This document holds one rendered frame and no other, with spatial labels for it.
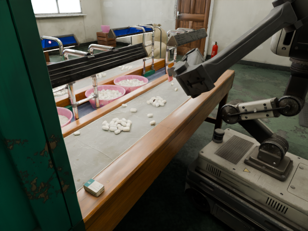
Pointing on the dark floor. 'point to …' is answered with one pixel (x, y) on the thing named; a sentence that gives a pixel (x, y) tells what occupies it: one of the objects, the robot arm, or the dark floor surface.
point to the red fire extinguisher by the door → (214, 50)
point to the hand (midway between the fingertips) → (176, 79)
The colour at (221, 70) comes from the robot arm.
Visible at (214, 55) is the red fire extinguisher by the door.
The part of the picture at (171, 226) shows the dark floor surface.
